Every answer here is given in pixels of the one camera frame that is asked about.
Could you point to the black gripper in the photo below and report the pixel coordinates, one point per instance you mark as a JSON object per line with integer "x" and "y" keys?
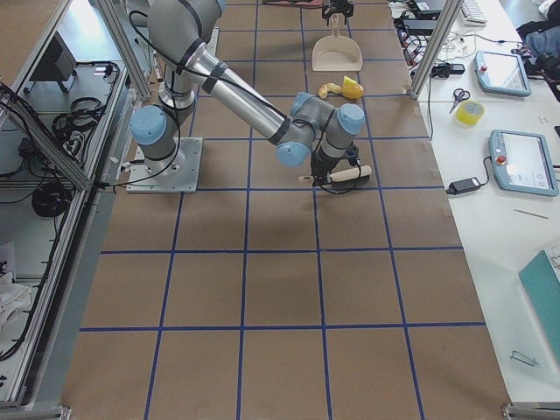
{"x": 322, "y": 164}
{"x": 336, "y": 7}

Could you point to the beige hand brush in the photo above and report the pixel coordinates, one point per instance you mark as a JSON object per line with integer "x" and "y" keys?
{"x": 357, "y": 172}

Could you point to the beige plastic dustpan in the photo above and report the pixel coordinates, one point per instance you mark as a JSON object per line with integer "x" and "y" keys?
{"x": 336, "y": 52}

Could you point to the yellow green sponge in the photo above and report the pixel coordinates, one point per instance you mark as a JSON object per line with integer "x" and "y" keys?
{"x": 349, "y": 82}

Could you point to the croissant bread piece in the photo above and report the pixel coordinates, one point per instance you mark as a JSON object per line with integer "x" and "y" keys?
{"x": 329, "y": 88}

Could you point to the brown potato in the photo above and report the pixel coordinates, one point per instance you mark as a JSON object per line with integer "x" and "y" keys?
{"x": 352, "y": 91}

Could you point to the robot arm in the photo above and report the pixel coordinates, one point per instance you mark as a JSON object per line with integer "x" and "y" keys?
{"x": 314, "y": 130}

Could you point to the black power brick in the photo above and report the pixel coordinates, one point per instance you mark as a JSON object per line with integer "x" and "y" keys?
{"x": 465, "y": 185}

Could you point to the scissors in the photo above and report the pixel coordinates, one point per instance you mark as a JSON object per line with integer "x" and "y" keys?
{"x": 459, "y": 95}

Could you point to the yellow tape roll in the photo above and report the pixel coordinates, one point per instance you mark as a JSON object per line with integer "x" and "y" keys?
{"x": 469, "y": 112}

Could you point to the far teach pendant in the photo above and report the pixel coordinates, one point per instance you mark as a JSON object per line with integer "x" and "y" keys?
{"x": 501, "y": 73}

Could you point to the teach pendant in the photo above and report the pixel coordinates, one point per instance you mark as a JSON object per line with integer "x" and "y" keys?
{"x": 521, "y": 163}
{"x": 501, "y": 73}

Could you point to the near teach pendant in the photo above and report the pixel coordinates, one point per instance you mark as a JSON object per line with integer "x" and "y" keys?
{"x": 521, "y": 163}

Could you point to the teal folder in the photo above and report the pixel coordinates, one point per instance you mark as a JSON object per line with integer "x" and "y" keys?
{"x": 540, "y": 280}

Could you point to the metal clip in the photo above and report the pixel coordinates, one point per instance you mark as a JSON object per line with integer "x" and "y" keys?
{"x": 523, "y": 358}

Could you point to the white cloth bundle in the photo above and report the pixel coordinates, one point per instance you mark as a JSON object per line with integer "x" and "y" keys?
{"x": 15, "y": 297}

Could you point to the aluminium frame post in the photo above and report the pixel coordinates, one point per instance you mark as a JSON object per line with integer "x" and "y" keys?
{"x": 444, "y": 25}

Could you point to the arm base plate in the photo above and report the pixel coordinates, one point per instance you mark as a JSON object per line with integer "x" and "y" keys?
{"x": 178, "y": 173}
{"x": 213, "y": 41}

